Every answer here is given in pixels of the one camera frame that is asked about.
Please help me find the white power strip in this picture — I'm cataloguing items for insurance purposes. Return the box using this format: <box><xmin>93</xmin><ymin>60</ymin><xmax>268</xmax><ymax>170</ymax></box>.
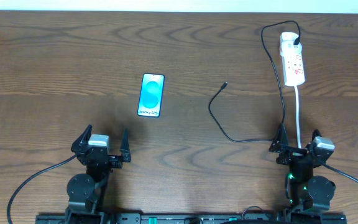
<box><xmin>279</xmin><ymin>31</ymin><xmax>306</xmax><ymax>87</ymax></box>

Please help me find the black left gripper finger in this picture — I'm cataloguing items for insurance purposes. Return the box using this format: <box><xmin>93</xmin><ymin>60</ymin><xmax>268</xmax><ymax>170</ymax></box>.
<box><xmin>71</xmin><ymin>124</ymin><xmax>92</xmax><ymax>153</ymax></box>
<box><xmin>120</xmin><ymin>129</ymin><xmax>131</xmax><ymax>156</ymax></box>

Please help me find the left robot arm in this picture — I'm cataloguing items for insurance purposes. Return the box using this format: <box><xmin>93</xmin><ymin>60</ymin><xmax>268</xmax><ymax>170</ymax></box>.
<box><xmin>64</xmin><ymin>125</ymin><xmax>131</xmax><ymax>223</ymax></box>

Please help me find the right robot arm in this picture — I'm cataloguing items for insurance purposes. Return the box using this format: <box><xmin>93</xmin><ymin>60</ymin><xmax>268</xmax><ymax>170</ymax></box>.
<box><xmin>268</xmin><ymin>124</ymin><xmax>336</xmax><ymax>223</ymax></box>

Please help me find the blue Samsung Galaxy smartphone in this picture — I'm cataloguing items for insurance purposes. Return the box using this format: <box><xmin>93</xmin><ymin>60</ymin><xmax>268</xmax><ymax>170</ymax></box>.
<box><xmin>137</xmin><ymin>73</ymin><xmax>165</xmax><ymax>118</ymax></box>

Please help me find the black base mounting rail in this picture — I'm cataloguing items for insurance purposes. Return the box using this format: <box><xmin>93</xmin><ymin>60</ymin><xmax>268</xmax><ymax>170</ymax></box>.
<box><xmin>35</xmin><ymin>213</ymin><xmax>347</xmax><ymax>224</ymax></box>

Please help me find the black USB charging cable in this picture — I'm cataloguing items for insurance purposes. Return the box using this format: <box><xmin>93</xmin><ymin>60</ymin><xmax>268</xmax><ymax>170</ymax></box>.
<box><xmin>208</xmin><ymin>20</ymin><xmax>301</xmax><ymax>143</ymax></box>

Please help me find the white USB charger plug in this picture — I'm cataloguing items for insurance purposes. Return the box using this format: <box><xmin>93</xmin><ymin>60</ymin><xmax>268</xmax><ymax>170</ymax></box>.
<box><xmin>280</xmin><ymin>39</ymin><xmax>303</xmax><ymax>57</ymax></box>

